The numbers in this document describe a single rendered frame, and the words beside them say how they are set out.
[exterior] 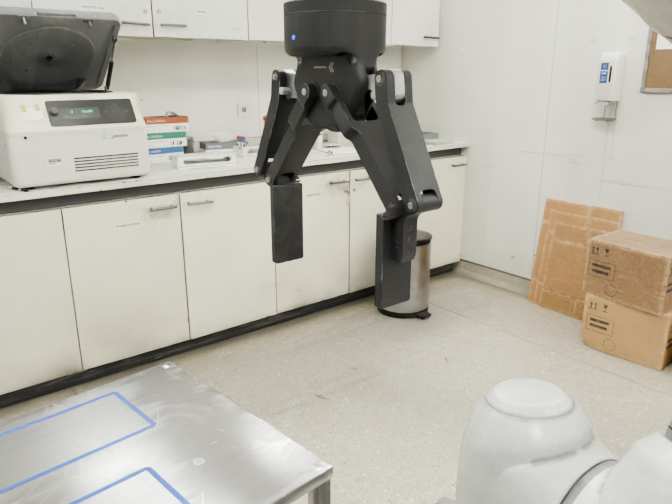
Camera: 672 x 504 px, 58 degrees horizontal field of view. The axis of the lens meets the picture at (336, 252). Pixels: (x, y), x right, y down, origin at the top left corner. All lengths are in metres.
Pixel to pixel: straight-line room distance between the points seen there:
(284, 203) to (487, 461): 0.42
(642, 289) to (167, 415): 2.48
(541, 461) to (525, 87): 3.23
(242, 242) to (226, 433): 2.15
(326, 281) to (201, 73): 1.36
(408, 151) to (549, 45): 3.38
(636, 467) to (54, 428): 0.81
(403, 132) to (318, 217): 2.91
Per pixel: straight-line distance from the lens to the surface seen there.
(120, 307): 2.87
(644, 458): 0.71
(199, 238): 2.94
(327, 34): 0.43
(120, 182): 2.72
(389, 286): 0.44
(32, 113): 2.67
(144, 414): 1.05
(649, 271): 3.09
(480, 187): 4.07
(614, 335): 3.27
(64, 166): 2.67
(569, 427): 0.77
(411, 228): 0.42
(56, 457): 1.00
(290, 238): 0.54
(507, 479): 0.77
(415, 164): 0.41
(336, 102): 0.44
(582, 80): 3.66
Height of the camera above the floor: 1.35
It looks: 17 degrees down
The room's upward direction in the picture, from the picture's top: straight up
